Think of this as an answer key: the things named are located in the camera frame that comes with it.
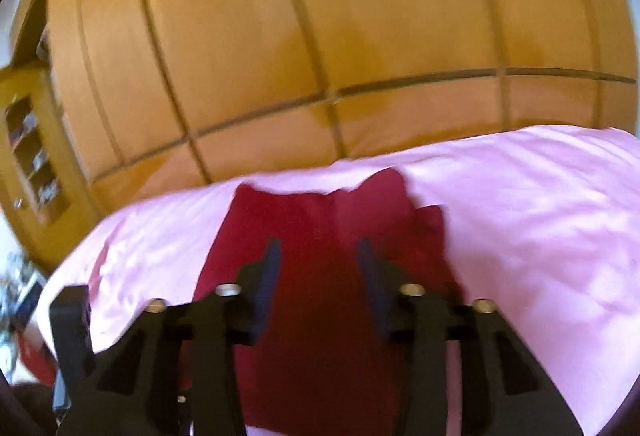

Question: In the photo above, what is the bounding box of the red box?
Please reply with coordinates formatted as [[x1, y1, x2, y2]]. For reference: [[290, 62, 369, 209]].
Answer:
[[17, 321, 60, 388]]

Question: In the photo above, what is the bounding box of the wooden wardrobe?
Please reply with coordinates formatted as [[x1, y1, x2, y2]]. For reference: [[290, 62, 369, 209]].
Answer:
[[10, 0, 640, 217]]

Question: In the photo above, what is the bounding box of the wooden shelf unit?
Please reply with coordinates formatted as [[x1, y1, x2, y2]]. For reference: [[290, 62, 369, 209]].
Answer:
[[0, 28, 98, 271]]

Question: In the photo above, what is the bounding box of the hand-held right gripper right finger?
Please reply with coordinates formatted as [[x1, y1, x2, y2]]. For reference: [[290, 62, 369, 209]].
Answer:
[[357, 238, 584, 436]]

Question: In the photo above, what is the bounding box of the pink bed sheet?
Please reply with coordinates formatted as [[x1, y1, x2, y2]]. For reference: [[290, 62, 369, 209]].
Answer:
[[32, 125, 640, 436]]

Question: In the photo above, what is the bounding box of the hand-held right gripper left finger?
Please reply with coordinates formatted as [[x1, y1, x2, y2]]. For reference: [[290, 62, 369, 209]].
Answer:
[[57, 238, 283, 436]]

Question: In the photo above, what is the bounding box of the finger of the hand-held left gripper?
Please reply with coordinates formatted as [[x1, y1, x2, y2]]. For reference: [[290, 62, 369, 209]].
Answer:
[[49, 285, 97, 422]]

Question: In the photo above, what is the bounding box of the maroon long-sleeve shirt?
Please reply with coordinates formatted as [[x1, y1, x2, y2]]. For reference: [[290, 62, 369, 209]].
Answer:
[[87, 168, 463, 436]]

